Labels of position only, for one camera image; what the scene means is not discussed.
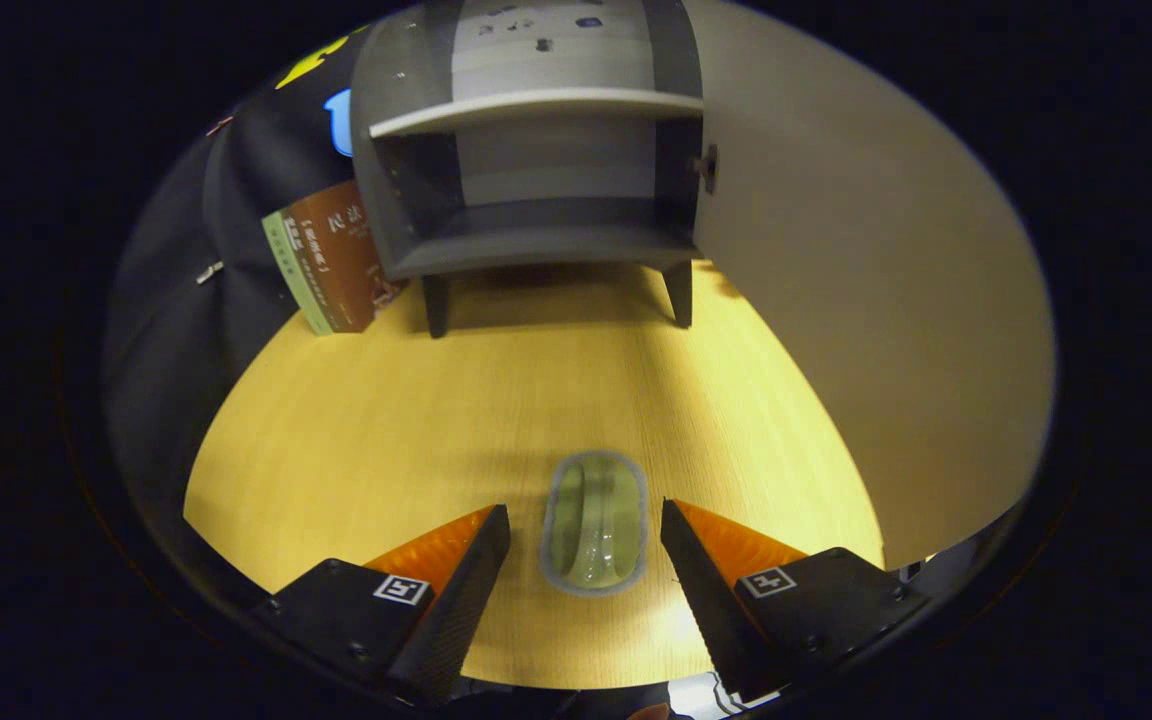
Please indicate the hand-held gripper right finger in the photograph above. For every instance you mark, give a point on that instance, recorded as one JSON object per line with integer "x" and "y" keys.
{"x": 711, "y": 600}

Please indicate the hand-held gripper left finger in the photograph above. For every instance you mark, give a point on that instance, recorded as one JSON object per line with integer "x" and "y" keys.
{"x": 456, "y": 610}

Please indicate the pale green oval dish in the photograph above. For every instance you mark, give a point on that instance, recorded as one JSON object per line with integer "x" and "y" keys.
{"x": 596, "y": 530}

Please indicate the beige cabinet door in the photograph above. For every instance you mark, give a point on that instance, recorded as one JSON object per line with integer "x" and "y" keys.
{"x": 866, "y": 300}

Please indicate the brown book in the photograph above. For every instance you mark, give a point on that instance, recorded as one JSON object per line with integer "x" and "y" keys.
{"x": 346, "y": 260}

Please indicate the grey cabinet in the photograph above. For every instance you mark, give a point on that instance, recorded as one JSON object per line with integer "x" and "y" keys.
{"x": 536, "y": 240}

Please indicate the white clip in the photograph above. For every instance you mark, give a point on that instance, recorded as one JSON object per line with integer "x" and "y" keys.
{"x": 209, "y": 273}

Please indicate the black backdrop cloth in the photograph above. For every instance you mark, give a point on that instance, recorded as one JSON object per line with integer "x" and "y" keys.
{"x": 226, "y": 200}

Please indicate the white cabinet shelf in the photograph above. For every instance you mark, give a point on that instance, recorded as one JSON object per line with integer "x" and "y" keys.
{"x": 536, "y": 103}

